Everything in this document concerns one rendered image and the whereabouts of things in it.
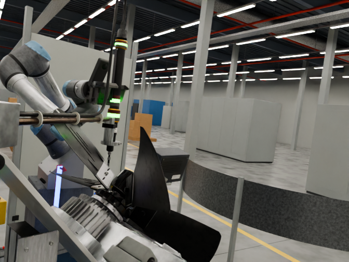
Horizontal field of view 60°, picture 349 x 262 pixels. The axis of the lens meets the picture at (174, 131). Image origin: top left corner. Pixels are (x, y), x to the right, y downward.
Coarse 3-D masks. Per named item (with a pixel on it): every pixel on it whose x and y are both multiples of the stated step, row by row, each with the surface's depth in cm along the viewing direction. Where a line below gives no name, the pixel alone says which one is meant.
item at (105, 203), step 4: (92, 196) 96; (96, 196) 95; (96, 200) 95; (100, 200) 93; (104, 200) 93; (104, 204) 93; (108, 204) 92; (108, 208) 93; (112, 208) 92; (108, 212) 96; (112, 212) 92; (116, 212) 93; (116, 216) 93; (120, 216) 94; (120, 220) 94; (120, 224) 96
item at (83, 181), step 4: (52, 172) 118; (60, 176) 114; (64, 176) 116; (68, 176) 118; (72, 176) 121; (72, 180) 111; (76, 180) 112; (80, 180) 113; (84, 180) 114; (88, 180) 114; (92, 180) 114; (96, 180) 116; (80, 184) 108; (84, 184) 108; (88, 184) 108; (92, 184) 108; (96, 184) 109; (100, 184) 110
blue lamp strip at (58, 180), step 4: (60, 172) 132; (56, 180) 131; (60, 180) 132; (56, 184) 131; (60, 184) 132; (56, 188) 131; (56, 192) 131; (56, 196) 132; (56, 200) 132; (56, 204) 132
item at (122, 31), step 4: (120, 24) 104; (124, 24) 104; (120, 28) 104; (124, 28) 104; (120, 32) 103; (124, 32) 103; (116, 36) 104; (120, 36) 103; (124, 36) 103; (116, 124) 106; (116, 128) 106; (116, 132) 107; (108, 148) 106; (112, 148) 107
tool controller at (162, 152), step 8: (160, 152) 174; (168, 152) 179; (176, 152) 184; (184, 152) 189; (160, 160) 171; (168, 160) 175; (176, 160) 180; (184, 160) 186; (168, 168) 178; (176, 168) 183; (184, 168) 191; (168, 176) 181; (176, 176) 187
